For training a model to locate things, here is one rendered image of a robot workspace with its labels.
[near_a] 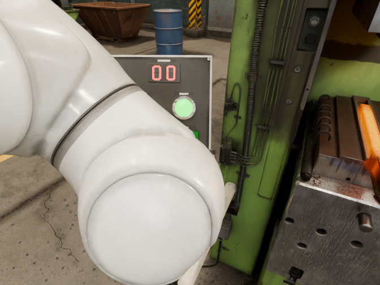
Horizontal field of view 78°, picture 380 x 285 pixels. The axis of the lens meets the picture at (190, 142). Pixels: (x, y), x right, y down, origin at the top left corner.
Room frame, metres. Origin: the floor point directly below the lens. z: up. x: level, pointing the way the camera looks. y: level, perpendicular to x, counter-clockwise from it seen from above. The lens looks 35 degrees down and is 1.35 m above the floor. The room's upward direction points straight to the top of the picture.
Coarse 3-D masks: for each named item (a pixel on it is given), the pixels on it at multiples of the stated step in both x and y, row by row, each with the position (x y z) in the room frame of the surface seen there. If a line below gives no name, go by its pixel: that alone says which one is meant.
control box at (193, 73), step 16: (128, 64) 0.58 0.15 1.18; (144, 64) 0.58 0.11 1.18; (160, 64) 0.58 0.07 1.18; (176, 64) 0.58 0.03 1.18; (192, 64) 0.58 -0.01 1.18; (208, 64) 0.58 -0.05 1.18; (144, 80) 0.56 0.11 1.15; (160, 80) 0.56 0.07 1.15; (176, 80) 0.56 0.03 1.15; (192, 80) 0.56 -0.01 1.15; (208, 80) 0.56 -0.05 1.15; (160, 96) 0.54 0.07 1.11; (176, 96) 0.54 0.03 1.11; (192, 96) 0.54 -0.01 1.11; (208, 96) 0.54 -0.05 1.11; (192, 112) 0.52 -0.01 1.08; (208, 112) 0.52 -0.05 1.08; (192, 128) 0.50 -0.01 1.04; (208, 128) 0.50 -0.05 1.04; (208, 144) 0.48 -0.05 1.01
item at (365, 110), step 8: (360, 104) 0.72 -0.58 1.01; (360, 112) 0.68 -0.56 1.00; (368, 112) 0.66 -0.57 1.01; (368, 120) 0.61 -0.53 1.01; (368, 128) 0.56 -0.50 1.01; (376, 128) 0.56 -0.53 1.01; (368, 136) 0.52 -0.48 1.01; (376, 136) 0.52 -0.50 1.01; (368, 144) 0.50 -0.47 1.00; (376, 144) 0.48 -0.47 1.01; (376, 152) 0.45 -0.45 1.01; (368, 160) 0.43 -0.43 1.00; (376, 160) 0.42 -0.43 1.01; (368, 168) 0.42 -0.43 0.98; (376, 168) 0.41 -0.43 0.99; (376, 176) 0.39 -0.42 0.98; (376, 184) 0.37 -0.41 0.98; (376, 192) 0.35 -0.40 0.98
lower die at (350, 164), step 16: (336, 96) 0.83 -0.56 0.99; (352, 96) 0.81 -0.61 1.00; (336, 112) 0.70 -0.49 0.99; (352, 112) 0.70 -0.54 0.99; (320, 128) 0.61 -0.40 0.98; (336, 128) 0.61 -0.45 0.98; (352, 128) 0.59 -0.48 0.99; (320, 144) 0.52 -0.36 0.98; (336, 144) 0.52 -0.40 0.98; (352, 144) 0.51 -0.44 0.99; (320, 160) 0.48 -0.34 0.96; (336, 160) 0.46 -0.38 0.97; (352, 160) 0.45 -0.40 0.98; (336, 176) 0.46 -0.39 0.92; (352, 176) 0.44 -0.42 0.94; (368, 176) 0.43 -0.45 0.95
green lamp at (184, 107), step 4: (180, 100) 0.54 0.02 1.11; (184, 100) 0.53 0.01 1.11; (188, 100) 0.54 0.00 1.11; (176, 104) 0.53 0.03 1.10; (180, 104) 0.53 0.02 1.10; (184, 104) 0.53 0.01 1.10; (188, 104) 0.53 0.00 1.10; (176, 108) 0.53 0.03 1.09; (180, 108) 0.52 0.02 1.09; (184, 108) 0.52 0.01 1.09; (188, 108) 0.52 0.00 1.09; (192, 108) 0.53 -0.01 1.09; (176, 112) 0.52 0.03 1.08; (180, 112) 0.52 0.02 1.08; (184, 112) 0.52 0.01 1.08; (188, 112) 0.52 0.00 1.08; (184, 116) 0.52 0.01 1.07
